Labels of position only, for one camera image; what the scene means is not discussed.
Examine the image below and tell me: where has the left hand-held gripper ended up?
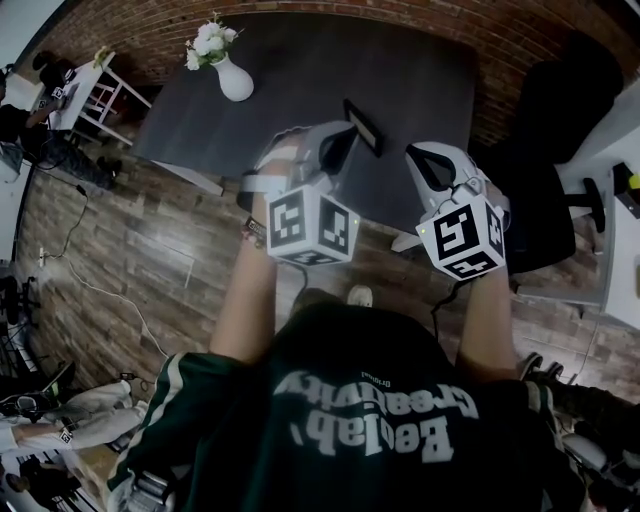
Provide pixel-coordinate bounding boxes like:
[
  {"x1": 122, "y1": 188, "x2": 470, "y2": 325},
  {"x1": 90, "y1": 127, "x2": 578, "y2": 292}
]
[{"x1": 266, "y1": 119, "x2": 361, "y2": 266}]

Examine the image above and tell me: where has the person's left hand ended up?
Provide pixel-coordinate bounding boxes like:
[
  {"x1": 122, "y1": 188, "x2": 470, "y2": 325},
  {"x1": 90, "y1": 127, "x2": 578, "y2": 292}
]
[{"x1": 259, "y1": 130, "x2": 306, "y2": 179}]

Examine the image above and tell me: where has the beaded bracelet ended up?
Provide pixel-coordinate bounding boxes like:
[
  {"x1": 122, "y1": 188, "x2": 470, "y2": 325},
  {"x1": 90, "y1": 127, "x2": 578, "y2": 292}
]
[{"x1": 240, "y1": 217, "x2": 269, "y2": 250}]

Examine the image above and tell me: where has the person's left forearm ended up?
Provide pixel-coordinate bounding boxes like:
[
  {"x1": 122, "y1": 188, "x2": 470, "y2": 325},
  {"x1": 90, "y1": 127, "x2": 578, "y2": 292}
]
[{"x1": 208, "y1": 209, "x2": 279, "y2": 366}]

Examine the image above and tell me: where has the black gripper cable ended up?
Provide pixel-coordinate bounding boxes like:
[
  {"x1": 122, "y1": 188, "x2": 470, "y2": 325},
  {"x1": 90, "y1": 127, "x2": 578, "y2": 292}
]
[
  {"x1": 291, "y1": 262, "x2": 310, "y2": 304},
  {"x1": 430, "y1": 278, "x2": 472, "y2": 347}
]

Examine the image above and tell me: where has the white floor cable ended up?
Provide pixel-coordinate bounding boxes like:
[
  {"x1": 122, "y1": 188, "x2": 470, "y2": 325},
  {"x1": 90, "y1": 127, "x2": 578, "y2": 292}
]
[{"x1": 37, "y1": 247, "x2": 172, "y2": 359}]

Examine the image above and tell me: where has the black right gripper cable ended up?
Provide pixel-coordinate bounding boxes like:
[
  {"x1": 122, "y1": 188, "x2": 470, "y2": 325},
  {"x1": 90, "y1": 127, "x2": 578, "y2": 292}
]
[{"x1": 430, "y1": 278, "x2": 472, "y2": 347}]

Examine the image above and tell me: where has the grey gripper hand strap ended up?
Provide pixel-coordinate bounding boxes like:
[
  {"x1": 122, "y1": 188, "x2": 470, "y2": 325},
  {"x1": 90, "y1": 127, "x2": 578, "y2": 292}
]
[{"x1": 235, "y1": 169, "x2": 289, "y2": 212}]

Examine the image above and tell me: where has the small white table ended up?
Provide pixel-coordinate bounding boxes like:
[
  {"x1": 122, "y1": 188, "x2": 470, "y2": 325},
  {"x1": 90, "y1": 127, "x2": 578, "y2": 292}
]
[{"x1": 29, "y1": 49, "x2": 154, "y2": 147}]

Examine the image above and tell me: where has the white side table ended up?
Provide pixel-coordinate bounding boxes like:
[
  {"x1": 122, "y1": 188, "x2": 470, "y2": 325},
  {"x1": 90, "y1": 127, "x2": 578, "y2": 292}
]
[{"x1": 514, "y1": 84, "x2": 640, "y2": 331}]

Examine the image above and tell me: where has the grey harness buckle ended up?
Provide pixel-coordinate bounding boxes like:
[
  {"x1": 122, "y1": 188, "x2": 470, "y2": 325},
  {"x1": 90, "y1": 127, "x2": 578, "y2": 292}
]
[{"x1": 127, "y1": 469, "x2": 174, "y2": 512}]

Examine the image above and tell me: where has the white flower bunch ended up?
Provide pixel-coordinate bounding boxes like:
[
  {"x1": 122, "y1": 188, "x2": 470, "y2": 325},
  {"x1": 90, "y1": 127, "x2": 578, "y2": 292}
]
[{"x1": 183, "y1": 12, "x2": 242, "y2": 71}]

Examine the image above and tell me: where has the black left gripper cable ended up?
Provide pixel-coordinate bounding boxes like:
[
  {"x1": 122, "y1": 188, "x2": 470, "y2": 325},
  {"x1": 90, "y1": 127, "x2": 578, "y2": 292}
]
[{"x1": 291, "y1": 262, "x2": 310, "y2": 304}]

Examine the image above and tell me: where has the person's right forearm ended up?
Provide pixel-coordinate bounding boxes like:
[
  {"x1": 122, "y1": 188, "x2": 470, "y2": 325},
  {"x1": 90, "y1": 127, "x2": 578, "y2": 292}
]
[{"x1": 452, "y1": 269, "x2": 519, "y2": 385}]

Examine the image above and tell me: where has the person's dark green shirt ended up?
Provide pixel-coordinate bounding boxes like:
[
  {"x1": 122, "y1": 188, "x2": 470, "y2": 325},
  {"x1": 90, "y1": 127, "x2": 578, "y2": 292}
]
[{"x1": 107, "y1": 303, "x2": 589, "y2": 512}]

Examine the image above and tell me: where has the black floor cable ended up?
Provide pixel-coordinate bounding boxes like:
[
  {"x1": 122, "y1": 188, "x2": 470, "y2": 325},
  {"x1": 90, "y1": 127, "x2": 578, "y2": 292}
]
[{"x1": 28, "y1": 183, "x2": 91, "y2": 259}]

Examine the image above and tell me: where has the black control box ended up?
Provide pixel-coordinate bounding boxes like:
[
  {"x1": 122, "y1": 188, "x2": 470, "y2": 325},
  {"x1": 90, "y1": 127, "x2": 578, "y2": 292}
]
[{"x1": 612, "y1": 162, "x2": 640, "y2": 222}]

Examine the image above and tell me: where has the small black picture frame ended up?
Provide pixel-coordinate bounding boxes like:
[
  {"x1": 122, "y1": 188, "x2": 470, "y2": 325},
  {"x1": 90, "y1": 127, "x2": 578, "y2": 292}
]
[{"x1": 342, "y1": 98, "x2": 385, "y2": 159}]

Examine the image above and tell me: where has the black office chair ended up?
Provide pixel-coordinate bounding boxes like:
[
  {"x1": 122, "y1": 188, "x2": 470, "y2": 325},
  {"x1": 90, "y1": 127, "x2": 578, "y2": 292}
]
[{"x1": 469, "y1": 32, "x2": 626, "y2": 275}]

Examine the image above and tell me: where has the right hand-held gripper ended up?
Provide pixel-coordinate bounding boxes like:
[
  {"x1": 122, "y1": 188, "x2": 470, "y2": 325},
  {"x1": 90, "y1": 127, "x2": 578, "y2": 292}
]
[{"x1": 404, "y1": 141, "x2": 506, "y2": 282}]

